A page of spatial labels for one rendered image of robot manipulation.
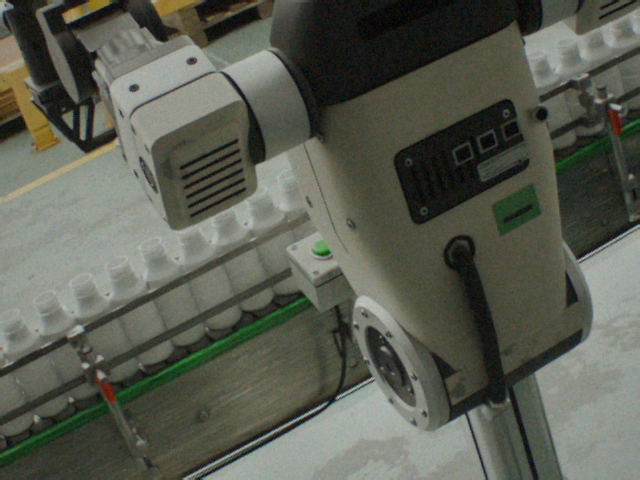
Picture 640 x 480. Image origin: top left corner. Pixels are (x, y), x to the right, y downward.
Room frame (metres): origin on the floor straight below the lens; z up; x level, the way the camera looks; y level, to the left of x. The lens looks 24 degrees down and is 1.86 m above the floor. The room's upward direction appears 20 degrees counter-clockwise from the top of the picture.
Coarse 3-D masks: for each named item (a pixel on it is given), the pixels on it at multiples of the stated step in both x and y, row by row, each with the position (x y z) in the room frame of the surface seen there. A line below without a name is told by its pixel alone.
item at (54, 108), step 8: (40, 96) 1.56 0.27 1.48; (64, 96) 1.56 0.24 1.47; (40, 104) 1.57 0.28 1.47; (48, 104) 1.55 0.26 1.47; (56, 104) 1.55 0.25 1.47; (64, 104) 1.55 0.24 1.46; (72, 104) 1.56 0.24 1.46; (80, 104) 1.56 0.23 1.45; (88, 104) 1.56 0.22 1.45; (48, 112) 1.54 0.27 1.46; (56, 112) 1.55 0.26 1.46; (64, 112) 1.56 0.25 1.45; (88, 112) 1.56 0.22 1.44; (56, 120) 1.55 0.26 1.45; (88, 120) 1.57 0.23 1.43; (64, 128) 1.56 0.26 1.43; (88, 128) 1.57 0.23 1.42; (72, 136) 1.56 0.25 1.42; (88, 136) 1.57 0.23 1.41; (80, 144) 1.57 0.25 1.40; (88, 144) 1.57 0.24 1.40
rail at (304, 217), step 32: (608, 64) 1.97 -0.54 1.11; (544, 96) 1.93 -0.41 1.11; (288, 224) 1.79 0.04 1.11; (224, 256) 1.76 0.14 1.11; (160, 288) 1.72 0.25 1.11; (256, 288) 1.76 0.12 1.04; (96, 320) 1.69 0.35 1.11; (192, 320) 1.73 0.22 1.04; (32, 352) 1.66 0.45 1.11; (128, 352) 1.70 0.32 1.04; (64, 384) 1.67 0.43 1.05; (0, 416) 1.63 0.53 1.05
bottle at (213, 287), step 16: (192, 240) 1.76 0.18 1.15; (192, 256) 1.76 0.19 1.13; (208, 256) 1.75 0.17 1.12; (208, 272) 1.75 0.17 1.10; (224, 272) 1.77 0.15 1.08; (192, 288) 1.76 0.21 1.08; (208, 288) 1.75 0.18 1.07; (224, 288) 1.76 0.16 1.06; (208, 304) 1.75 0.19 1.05; (208, 320) 1.76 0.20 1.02; (224, 320) 1.75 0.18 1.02
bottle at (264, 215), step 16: (256, 192) 1.83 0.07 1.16; (256, 208) 1.80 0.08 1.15; (272, 208) 1.80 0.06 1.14; (256, 224) 1.79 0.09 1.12; (272, 224) 1.79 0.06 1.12; (272, 240) 1.78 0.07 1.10; (288, 240) 1.79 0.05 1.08; (272, 256) 1.79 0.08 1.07; (272, 272) 1.79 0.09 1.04; (288, 288) 1.78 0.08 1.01
